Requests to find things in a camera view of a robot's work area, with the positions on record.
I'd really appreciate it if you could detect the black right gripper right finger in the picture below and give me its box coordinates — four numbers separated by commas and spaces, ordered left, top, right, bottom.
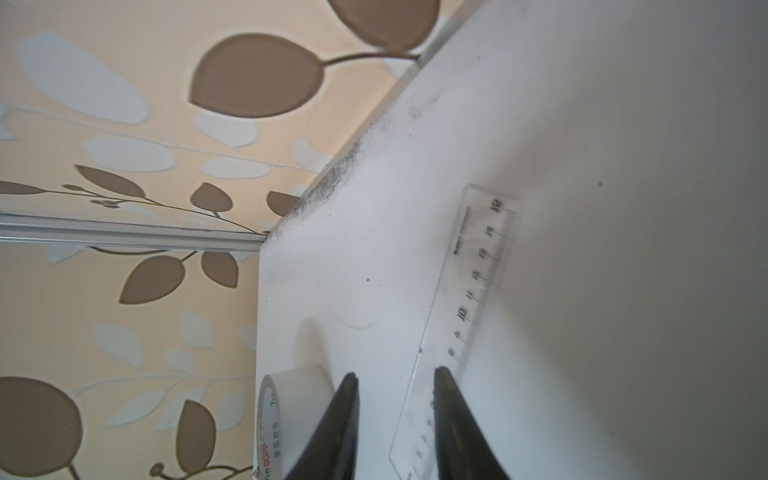
434, 367, 510, 480

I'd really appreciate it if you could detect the aluminium frame post back left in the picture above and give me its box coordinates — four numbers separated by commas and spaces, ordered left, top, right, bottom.
1, 213, 267, 253

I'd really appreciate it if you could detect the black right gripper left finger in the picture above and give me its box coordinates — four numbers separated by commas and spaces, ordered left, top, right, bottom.
287, 373, 359, 480

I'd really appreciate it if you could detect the clear packing tape roll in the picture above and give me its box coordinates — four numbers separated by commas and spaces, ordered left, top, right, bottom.
254, 364, 335, 479

